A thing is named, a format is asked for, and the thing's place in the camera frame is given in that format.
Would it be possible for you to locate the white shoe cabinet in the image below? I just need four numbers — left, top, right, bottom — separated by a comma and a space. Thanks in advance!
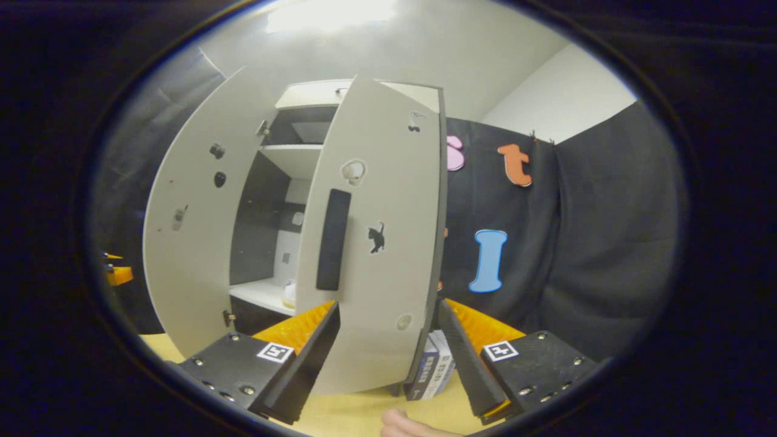
228, 79, 442, 337

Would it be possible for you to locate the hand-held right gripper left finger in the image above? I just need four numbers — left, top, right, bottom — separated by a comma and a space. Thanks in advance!
167, 300, 342, 425

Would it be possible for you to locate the white cabinet door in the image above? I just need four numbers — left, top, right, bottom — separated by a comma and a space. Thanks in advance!
296, 76, 449, 396
143, 67, 271, 359

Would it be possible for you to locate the white cabinet drawer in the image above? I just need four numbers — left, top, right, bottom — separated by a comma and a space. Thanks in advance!
275, 80, 440, 113

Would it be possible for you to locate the blue white box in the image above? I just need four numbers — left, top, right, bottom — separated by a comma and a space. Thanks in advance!
404, 330, 456, 401

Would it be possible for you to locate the black door handle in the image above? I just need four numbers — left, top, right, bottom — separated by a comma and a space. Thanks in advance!
316, 189, 352, 291

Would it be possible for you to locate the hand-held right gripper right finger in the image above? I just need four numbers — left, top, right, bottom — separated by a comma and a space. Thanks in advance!
437, 297, 608, 425

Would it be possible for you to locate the black backdrop cloth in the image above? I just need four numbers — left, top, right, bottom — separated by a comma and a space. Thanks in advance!
91, 46, 690, 365

